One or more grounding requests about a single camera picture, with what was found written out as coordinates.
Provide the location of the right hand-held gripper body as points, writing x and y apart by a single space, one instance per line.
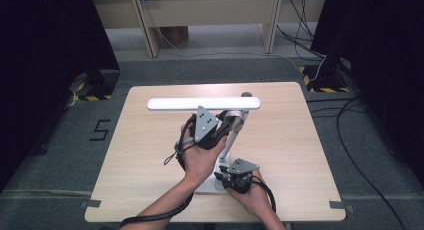
242 166

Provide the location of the person's right hand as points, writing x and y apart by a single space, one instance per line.
255 200

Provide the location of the brown cardboard box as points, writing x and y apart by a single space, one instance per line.
175 35

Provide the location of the person's left hand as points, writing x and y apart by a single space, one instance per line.
200 161

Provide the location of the black stand base striped tape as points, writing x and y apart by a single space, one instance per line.
325 80
100 85

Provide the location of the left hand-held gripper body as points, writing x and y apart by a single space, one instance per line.
205 125

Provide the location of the white desk lamp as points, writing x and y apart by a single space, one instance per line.
173 103

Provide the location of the beige desk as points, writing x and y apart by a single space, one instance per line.
206 10

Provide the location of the black curtain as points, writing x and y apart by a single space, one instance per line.
383 56
46 56

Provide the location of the grey tape piece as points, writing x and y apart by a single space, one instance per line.
90 203
340 205

